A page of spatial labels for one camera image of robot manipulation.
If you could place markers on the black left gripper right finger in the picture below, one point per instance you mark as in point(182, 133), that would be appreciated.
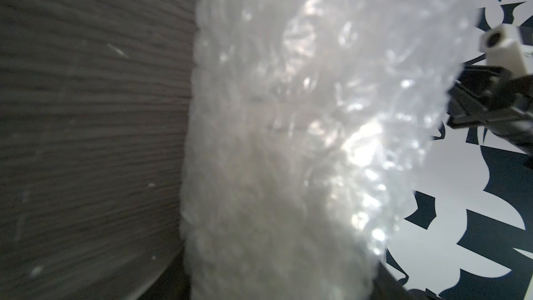
point(385, 287)

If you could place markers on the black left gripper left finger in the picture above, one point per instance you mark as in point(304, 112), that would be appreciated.
point(173, 284)

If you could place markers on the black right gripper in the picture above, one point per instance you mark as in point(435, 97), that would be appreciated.
point(491, 97)

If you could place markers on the clear bubble wrap sheet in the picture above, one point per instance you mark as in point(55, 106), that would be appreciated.
point(309, 123)

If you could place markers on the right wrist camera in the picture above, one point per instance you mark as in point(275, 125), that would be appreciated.
point(509, 47)

